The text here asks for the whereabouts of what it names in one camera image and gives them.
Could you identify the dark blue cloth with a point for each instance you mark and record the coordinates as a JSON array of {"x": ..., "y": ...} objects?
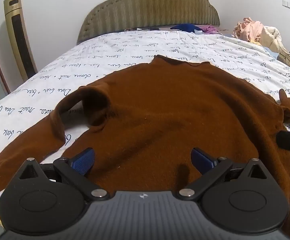
[{"x": 185, "y": 27}]

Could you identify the white script-printed bed quilt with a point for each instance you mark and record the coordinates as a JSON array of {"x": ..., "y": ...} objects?
[{"x": 135, "y": 47}]

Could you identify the yellow cloth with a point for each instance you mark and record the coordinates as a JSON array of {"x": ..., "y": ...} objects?
[{"x": 254, "y": 41}]

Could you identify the brown knitted sweater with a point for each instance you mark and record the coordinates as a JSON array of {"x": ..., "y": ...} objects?
[{"x": 160, "y": 105}]

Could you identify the gold tower air conditioner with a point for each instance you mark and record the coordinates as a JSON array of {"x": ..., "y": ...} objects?
[{"x": 20, "y": 35}]

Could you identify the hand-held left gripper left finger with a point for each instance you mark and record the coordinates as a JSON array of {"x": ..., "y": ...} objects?
[{"x": 85, "y": 160}]

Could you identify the cream quilted jacket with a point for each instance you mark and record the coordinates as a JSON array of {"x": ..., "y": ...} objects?
[{"x": 272, "y": 38}]

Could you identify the pink clothes pile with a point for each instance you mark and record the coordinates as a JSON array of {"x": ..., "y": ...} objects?
[{"x": 247, "y": 28}]

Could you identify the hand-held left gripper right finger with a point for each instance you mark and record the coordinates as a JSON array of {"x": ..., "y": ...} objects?
[{"x": 200, "y": 159}]

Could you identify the olive padded headboard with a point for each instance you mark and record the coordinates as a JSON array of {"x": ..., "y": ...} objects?
[{"x": 147, "y": 5}]

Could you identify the white light switch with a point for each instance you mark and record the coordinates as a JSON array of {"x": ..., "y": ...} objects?
[{"x": 287, "y": 4}]

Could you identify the purple cloth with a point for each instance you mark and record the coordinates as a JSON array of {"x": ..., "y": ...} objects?
[{"x": 208, "y": 29}]

